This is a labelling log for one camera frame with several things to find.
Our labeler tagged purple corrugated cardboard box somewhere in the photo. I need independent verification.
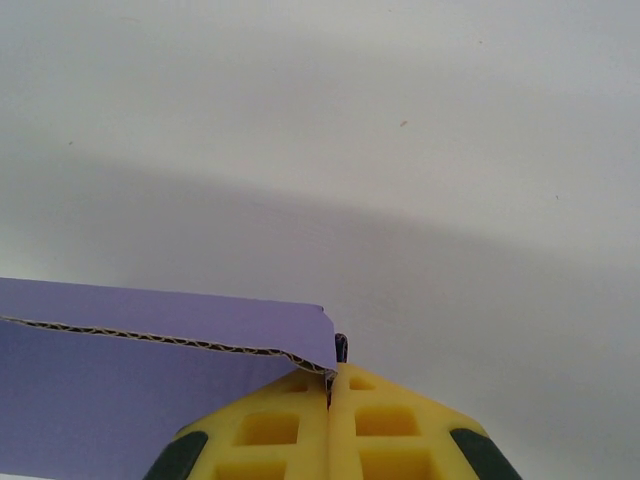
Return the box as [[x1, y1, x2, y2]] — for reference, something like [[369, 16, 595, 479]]
[[0, 277, 350, 480]]

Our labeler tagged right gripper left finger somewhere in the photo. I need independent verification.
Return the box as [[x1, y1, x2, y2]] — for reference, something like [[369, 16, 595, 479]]
[[142, 372, 332, 480]]

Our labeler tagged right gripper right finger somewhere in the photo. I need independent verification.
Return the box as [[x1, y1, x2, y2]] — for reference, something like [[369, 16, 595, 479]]
[[327, 360, 524, 480]]

